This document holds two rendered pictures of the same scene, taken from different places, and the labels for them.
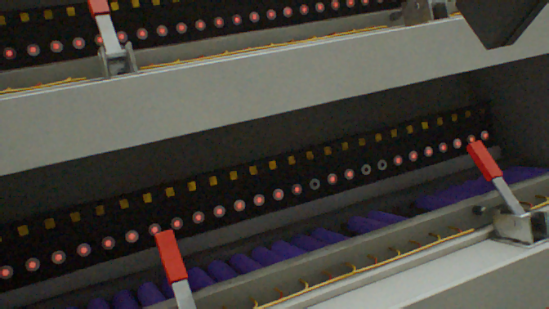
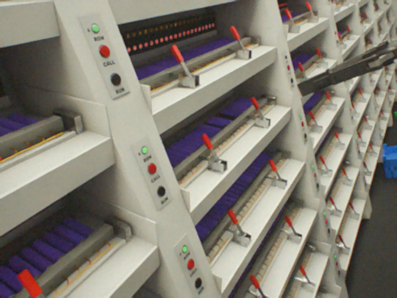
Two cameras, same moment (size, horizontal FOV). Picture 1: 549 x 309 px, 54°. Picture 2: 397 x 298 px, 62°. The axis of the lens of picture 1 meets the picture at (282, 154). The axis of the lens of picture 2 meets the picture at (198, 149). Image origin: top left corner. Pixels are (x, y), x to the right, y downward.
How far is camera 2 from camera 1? 57 cm
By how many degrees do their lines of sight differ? 41
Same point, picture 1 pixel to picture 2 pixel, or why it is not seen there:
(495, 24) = (306, 92)
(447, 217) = (243, 119)
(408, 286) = (247, 142)
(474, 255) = (254, 131)
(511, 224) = (262, 122)
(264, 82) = (222, 85)
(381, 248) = (231, 130)
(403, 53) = (244, 71)
